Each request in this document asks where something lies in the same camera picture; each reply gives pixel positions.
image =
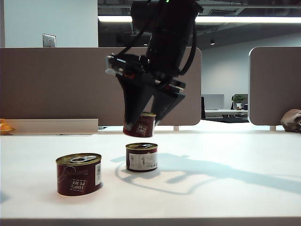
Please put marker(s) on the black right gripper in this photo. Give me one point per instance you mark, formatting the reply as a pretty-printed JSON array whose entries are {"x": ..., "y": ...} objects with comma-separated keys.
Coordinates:
[{"x": 150, "y": 70}]

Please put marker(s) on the dark red tin can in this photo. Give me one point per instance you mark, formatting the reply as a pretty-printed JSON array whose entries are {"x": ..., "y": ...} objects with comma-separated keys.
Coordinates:
[
  {"x": 143, "y": 128},
  {"x": 141, "y": 160},
  {"x": 77, "y": 176}
]

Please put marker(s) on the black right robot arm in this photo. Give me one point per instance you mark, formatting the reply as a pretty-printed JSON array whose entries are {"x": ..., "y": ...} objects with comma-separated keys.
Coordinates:
[{"x": 171, "y": 28}]

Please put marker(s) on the white divider foot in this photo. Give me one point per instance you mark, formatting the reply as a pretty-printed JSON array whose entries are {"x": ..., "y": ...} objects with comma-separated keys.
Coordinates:
[
  {"x": 176, "y": 128},
  {"x": 272, "y": 128}
]

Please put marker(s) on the grey background monitor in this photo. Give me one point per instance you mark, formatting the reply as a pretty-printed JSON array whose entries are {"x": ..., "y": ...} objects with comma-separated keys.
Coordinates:
[{"x": 214, "y": 101}]

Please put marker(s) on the white background desk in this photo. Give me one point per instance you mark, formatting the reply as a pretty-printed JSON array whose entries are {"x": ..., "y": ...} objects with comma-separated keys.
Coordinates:
[{"x": 225, "y": 112}]

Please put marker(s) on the green potted plant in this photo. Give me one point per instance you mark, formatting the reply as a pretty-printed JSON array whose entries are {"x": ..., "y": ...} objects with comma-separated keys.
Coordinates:
[{"x": 239, "y": 99}]

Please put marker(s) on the ceiling light strip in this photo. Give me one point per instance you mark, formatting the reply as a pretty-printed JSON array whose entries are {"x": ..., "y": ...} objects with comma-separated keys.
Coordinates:
[{"x": 235, "y": 19}]

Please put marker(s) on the brown crumpled cloth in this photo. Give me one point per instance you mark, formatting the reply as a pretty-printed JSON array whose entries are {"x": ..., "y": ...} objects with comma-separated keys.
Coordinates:
[{"x": 290, "y": 121}]

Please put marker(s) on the orange plastic bowl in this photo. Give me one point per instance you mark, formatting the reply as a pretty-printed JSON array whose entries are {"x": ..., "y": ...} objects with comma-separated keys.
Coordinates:
[{"x": 5, "y": 127}]

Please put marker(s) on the grey wall switch plate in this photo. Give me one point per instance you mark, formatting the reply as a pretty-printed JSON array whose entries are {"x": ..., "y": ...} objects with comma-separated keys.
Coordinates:
[{"x": 49, "y": 40}]

